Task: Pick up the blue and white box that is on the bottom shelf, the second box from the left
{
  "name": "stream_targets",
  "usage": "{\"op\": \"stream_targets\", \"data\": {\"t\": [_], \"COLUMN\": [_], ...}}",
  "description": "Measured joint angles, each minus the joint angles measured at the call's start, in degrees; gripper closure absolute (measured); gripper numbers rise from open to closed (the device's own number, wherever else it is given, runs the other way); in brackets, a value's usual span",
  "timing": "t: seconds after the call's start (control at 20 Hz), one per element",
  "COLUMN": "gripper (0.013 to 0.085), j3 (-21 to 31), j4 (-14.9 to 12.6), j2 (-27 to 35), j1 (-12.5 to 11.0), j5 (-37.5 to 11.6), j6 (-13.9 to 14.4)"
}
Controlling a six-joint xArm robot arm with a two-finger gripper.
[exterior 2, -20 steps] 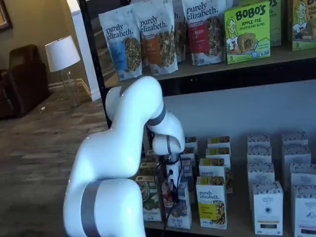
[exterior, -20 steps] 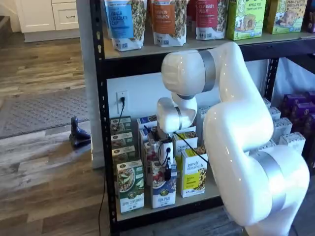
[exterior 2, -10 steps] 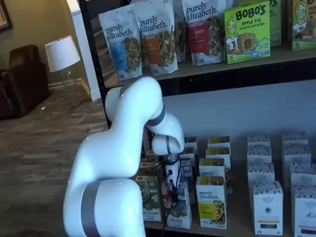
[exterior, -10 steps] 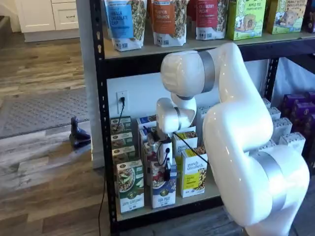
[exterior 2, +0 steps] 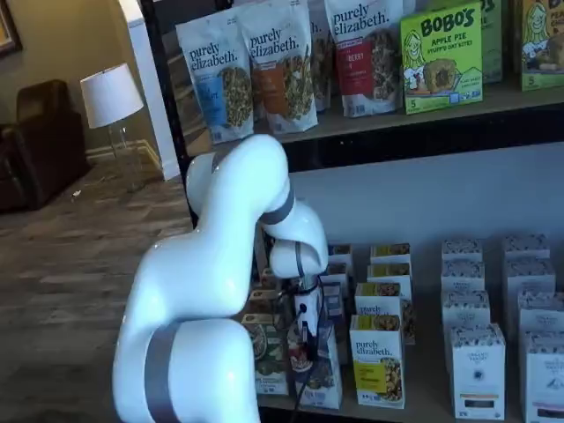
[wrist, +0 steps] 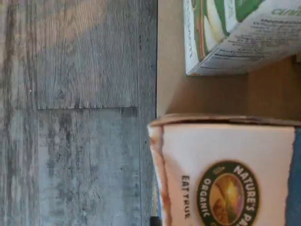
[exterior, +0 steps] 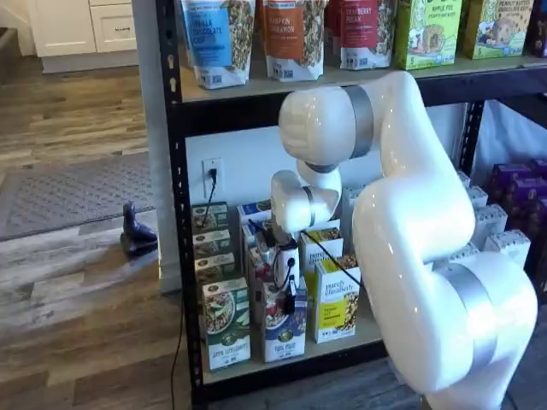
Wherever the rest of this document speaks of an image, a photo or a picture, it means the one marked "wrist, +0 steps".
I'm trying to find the blue and white oatmeal box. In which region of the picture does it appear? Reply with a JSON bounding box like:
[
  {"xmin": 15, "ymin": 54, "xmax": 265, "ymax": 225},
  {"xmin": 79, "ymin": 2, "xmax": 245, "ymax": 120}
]
[{"xmin": 147, "ymin": 113, "xmax": 301, "ymax": 226}]

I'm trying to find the wooden shelf board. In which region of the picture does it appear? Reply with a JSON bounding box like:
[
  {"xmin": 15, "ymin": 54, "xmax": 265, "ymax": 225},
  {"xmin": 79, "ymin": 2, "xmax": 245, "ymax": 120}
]
[{"xmin": 156, "ymin": 0, "xmax": 301, "ymax": 129}]

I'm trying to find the green oatmeal box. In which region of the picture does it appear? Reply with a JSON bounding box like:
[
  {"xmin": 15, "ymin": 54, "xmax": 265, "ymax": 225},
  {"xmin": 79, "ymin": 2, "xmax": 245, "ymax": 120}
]
[{"xmin": 184, "ymin": 0, "xmax": 301, "ymax": 76}]

